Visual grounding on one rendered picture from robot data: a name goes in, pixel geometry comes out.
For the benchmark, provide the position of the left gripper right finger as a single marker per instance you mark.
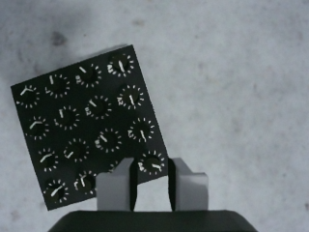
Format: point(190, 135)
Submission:
point(187, 191)

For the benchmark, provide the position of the black knob panel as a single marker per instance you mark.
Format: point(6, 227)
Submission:
point(109, 109)

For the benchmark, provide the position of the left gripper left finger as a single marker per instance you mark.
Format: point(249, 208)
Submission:
point(117, 191)

